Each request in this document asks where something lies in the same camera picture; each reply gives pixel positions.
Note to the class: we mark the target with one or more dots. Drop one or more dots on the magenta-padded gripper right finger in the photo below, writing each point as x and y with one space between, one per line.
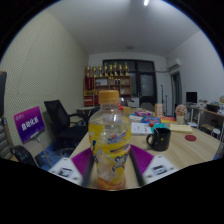
160 168

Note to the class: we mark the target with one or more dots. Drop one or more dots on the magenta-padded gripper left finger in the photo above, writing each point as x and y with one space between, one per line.
65 170

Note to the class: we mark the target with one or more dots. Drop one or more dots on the yellow-labelled clear drink bottle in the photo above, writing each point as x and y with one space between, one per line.
110 143

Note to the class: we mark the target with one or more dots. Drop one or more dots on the black mug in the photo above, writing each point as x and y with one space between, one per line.
160 140

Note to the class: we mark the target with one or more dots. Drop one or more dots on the flat round red coaster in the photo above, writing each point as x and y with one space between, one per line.
190 137

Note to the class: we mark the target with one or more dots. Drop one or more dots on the white printed document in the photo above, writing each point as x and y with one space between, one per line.
140 128

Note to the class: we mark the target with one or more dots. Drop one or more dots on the red-tipped white stick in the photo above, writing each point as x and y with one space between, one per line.
152 124

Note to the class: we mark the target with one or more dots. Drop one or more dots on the pale yellow notepad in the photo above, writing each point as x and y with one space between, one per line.
181 128

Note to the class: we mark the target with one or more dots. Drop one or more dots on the black office chair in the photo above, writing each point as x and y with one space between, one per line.
63 125

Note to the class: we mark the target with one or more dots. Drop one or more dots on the blue red printed book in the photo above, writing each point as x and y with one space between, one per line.
150 120

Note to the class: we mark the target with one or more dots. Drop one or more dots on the pink package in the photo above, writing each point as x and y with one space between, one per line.
143 113

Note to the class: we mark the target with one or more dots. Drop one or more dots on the purple sign board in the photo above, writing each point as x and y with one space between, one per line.
29 124

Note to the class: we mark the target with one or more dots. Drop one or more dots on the orange box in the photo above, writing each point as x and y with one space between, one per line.
159 109

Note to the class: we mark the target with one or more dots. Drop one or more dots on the pink flowers in vase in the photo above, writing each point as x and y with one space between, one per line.
181 110

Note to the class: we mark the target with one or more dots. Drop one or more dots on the white round stool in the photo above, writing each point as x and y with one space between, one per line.
216 132

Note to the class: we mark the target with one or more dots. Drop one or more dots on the yellow gift box red ribbon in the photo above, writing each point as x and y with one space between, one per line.
126 110

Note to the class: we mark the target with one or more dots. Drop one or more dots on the black computer monitor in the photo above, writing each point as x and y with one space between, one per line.
191 97

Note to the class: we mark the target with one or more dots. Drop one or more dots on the dark glass door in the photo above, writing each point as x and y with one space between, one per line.
146 86

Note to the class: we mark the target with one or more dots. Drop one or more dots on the wooden shelf unit with trophies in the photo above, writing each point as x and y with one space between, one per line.
110 86

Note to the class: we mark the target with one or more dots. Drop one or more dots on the long wooden wall desk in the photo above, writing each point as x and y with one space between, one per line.
208 111

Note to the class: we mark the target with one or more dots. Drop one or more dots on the white wall air conditioner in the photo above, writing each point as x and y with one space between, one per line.
174 64

